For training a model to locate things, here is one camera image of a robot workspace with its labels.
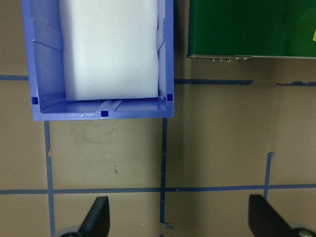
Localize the blue plastic storage bin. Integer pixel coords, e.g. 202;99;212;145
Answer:
21;0;175;122

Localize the white foam pad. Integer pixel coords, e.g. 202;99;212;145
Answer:
58;0;160;101

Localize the green conveyor belt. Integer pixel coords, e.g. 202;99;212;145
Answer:
186;0;316;63

